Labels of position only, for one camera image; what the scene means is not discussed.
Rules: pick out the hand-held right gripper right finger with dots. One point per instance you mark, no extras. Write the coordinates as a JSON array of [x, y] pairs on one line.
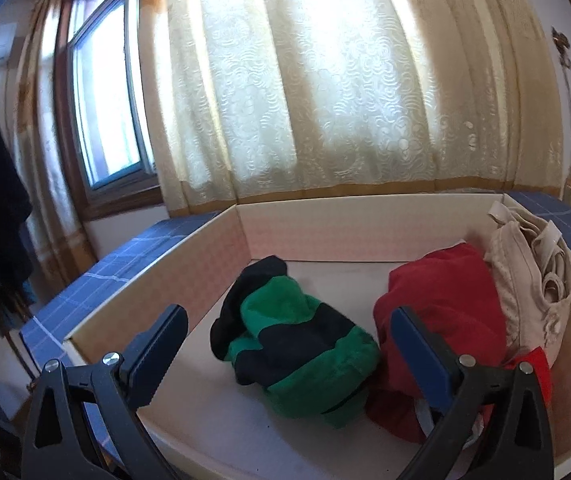
[[423, 360]]

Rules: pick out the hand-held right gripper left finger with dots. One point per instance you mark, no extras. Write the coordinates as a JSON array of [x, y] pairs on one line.
[[158, 355]]

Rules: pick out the white cardboard box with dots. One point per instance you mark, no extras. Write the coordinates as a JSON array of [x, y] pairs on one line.
[[205, 410]]

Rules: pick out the dark red underwear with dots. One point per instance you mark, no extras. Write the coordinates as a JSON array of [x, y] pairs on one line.
[[440, 285]]

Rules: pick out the bright red underwear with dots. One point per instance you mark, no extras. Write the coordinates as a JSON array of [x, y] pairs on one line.
[[533, 375]]

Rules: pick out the beige undergarment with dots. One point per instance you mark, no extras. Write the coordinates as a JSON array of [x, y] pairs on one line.
[[520, 280]]

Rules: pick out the green black striped underwear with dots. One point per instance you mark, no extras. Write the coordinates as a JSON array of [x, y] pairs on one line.
[[290, 340]]

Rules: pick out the blue plaid cloth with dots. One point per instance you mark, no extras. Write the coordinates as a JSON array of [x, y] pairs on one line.
[[115, 265]]

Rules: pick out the beige side curtain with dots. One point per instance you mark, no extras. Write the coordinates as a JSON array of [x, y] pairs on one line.
[[40, 160]]

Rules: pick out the brown framed window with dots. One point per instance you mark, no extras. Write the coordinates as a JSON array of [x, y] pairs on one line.
[[105, 110]]

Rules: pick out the cream patterned curtain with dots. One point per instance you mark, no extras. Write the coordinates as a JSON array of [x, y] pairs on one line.
[[315, 85]]

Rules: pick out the curtain tieback hook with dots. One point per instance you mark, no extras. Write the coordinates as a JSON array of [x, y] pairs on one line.
[[560, 42]]

